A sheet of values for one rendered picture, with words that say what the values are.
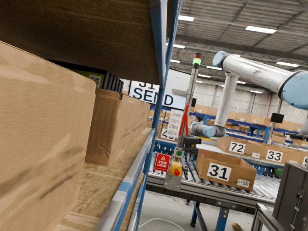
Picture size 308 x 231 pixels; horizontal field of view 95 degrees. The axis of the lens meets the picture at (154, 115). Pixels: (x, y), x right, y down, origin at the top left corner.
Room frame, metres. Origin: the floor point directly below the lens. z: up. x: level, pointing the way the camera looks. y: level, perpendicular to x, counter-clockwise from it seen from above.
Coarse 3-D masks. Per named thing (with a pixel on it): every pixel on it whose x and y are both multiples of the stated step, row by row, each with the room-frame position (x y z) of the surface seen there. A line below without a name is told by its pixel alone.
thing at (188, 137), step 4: (184, 136) 0.97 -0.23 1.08; (188, 136) 0.95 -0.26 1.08; (192, 136) 0.95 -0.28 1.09; (196, 136) 0.97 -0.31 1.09; (184, 140) 0.95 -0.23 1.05; (188, 140) 0.94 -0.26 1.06; (192, 140) 0.94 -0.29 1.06; (196, 140) 0.94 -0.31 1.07; (200, 140) 0.94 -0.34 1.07; (188, 144) 0.95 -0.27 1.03; (192, 144) 0.96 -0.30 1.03; (184, 148) 0.96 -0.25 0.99; (188, 148) 0.95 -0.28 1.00
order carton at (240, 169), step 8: (200, 152) 1.26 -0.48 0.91; (208, 152) 1.37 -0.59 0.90; (216, 152) 1.36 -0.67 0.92; (200, 160) 1.19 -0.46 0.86; (208, 160) 1.10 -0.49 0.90; (216, 160) 1.08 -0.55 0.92; (224, 160) 1.34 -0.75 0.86; (232, 160) 1.33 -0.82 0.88; (240, 160) 1.31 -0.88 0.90; (200, 168) 1.13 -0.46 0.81; (208, 168) 1.09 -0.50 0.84; (232, 168) 1.06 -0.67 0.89; (240, 168) 1.05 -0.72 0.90; (248, 168) 1.05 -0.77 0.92; (200, 176) 1.10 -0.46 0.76; (208, 176) 1.09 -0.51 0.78; (232, 176) 1.06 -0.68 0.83; (240, 176) 1.05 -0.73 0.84; (248, 176) 1.04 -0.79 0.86; (232, 184) 1.06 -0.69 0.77
